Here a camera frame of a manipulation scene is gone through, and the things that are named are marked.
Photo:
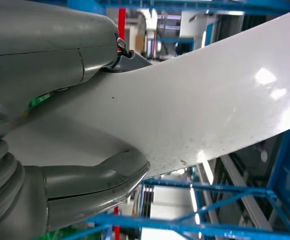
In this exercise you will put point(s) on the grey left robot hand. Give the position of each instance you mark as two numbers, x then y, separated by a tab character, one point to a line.
47	43

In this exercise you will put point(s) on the green plastic crate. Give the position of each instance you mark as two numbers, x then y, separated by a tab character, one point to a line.
67	236
41	98

